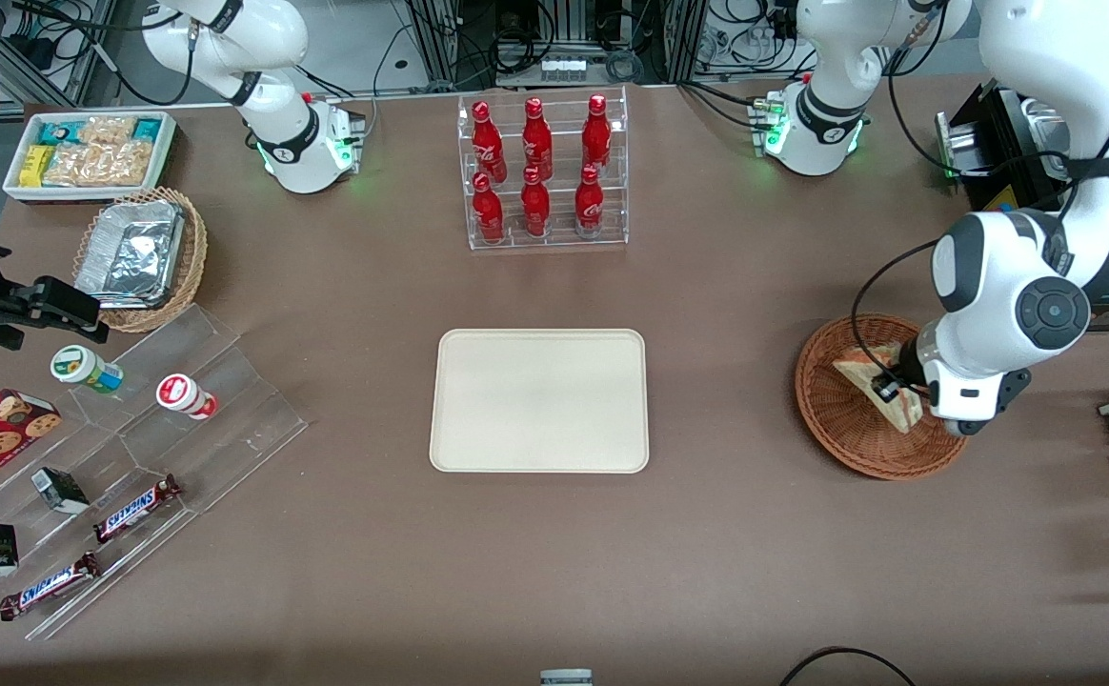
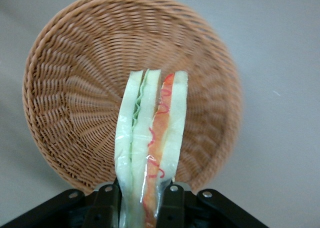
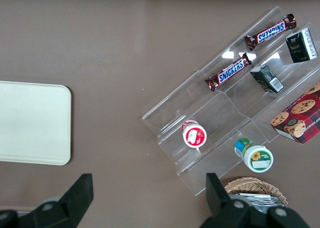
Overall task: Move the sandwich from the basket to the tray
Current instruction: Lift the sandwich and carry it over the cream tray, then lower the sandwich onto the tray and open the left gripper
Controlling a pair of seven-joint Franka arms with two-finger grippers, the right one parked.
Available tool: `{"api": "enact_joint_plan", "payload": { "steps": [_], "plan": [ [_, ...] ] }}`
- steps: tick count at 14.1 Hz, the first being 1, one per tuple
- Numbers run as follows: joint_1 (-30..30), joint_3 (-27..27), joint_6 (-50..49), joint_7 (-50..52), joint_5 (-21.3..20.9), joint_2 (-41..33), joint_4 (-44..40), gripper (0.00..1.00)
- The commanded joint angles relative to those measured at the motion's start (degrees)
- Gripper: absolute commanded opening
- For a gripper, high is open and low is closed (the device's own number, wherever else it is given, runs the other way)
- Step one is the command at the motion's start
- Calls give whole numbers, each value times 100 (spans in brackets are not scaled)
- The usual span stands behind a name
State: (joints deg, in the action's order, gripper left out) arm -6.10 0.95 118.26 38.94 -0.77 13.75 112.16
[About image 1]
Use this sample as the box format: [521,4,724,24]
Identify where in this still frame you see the brown snickers bar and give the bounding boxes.
[0,552,103,622]
[92,474,183,545]

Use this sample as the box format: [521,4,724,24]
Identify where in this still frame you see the clear acrylic bottle rack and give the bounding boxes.
[457,86,630,252]

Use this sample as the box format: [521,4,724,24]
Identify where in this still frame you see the aluminium foil container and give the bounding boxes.
[73,198,186,311]

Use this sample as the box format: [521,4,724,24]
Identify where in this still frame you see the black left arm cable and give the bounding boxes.
[850,0,1109,393]

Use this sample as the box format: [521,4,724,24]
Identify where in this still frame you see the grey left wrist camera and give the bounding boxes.
[930,375,1006,439]

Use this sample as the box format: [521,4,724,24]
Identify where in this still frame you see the black cable loop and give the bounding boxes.
[781,647,917,686]

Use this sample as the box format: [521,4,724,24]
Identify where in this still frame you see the clear rice cracker bag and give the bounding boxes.
[44,140,156,188]
[78,115,137,147]

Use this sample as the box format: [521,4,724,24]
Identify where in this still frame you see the light wicker basket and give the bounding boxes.
[71,186,209,334]

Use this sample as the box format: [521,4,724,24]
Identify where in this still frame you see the brown wicker basket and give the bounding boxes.
[795,313,970,480]

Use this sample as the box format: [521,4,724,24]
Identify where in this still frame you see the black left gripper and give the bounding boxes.
[873,325,947,402]

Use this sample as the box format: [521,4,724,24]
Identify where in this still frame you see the green label yogurt cup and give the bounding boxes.
[50,345,124,394]

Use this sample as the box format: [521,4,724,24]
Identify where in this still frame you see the yellow snack pack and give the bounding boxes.
[19,145,56,188]

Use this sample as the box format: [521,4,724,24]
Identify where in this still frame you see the red cola bottle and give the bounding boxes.
[520,167,552,239]
[472,171,506,245]
[582,93,613,172]
[472,101,508,184]
[575,164,605,237]
[522,97,554,180]

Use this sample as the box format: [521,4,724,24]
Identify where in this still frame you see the white plastic bin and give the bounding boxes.
[2,111,178,205]

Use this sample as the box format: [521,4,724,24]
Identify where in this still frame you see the red label yogurt cup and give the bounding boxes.
[156,373,219,421]

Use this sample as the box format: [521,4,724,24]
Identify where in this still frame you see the triangle sandwich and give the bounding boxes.
[832,343,926,435]

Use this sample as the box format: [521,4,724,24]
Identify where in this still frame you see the clear acrylic stepped shelf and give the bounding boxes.
[0,303,309,641]

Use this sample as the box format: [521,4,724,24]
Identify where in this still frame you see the beige plastic tray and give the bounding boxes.
[429,329,650,474]

